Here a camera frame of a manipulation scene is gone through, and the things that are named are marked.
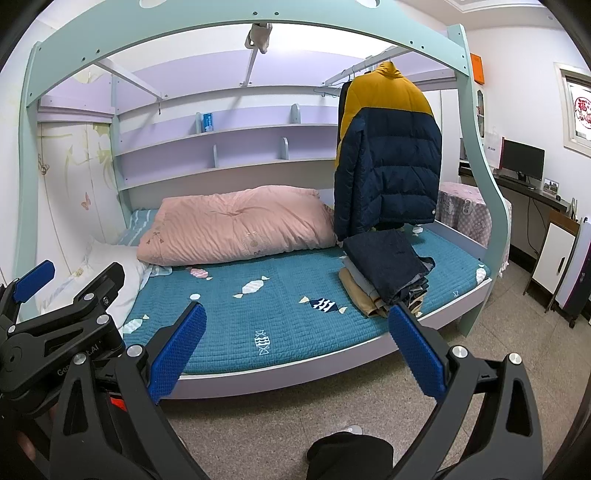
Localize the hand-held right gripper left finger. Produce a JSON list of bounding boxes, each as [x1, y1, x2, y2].
[[48, 301, 208, 480]]

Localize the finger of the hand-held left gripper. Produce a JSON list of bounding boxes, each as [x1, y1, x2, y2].
[[0, 260, 57, 334], [39, 261, 127, 334]]

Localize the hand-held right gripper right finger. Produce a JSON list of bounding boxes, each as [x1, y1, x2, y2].
[[388, 303, 546, 480]]

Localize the dark blue jeans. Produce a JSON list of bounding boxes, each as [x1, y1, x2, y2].
[[344, 229, 436, 308]]

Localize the white pillow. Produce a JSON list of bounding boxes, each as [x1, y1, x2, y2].
[[34, 237, 149, 329]]

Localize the folded faded blue jeans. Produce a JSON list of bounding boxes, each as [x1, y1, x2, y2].
[[383, 272, 435, 317]]

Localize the light blue striped pillow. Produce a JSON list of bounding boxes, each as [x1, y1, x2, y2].
[[115, 209, 160, 248]]

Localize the folded khaki pants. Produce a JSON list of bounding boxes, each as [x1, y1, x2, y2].
[[338, 267, 394, 320]]

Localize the teal quilted bed mat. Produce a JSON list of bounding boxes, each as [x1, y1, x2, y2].
[[121, 222, 491, 376]]

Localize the person's dark trouser leg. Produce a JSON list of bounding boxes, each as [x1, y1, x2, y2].
[[306, 425, 396, 480]]

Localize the pink pillow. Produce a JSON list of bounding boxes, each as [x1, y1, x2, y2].
[[137, 185, 337, 267]]

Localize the pink printed cloth cover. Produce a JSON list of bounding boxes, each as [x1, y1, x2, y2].
[[436, 181, 513, 267]]

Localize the white and wooden cabinet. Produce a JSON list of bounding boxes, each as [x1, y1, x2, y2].
[[523, 209, 581, 313]]

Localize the dark purple suitcase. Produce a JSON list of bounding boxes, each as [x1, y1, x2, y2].
[[553, 225, 591, 329]]

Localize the yellow and navy puffer jacket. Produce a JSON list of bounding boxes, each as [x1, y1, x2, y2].
[[333, 61, 444, 244]]

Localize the dark desk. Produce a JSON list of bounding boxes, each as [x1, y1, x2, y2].
[[458, 161, 583, 223]]

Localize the white paper bag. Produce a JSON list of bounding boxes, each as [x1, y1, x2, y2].
[[482, 129, 505, 170]]

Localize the black computer monitor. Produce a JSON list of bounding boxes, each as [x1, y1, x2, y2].
[[501, 138, 546, 182]]

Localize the orange box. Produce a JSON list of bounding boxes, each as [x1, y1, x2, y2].
[[469, 52, 487, 86]]

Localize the window with red decoration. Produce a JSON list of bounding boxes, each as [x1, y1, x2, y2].
[[553, 62, 591, 156]]

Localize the white hanging object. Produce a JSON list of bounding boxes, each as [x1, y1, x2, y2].
[[244, 21, 274, 55]]

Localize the mint green bunk bed frame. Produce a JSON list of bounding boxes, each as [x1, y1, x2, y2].
[[11, 0, 514, 400]]

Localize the lilac wall shelf unit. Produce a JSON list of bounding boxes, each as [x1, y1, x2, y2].
[[110, 84, 343, 191]]

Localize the metal clothes rail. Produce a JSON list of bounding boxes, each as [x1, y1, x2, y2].
[[315, 54, 394, 99]]

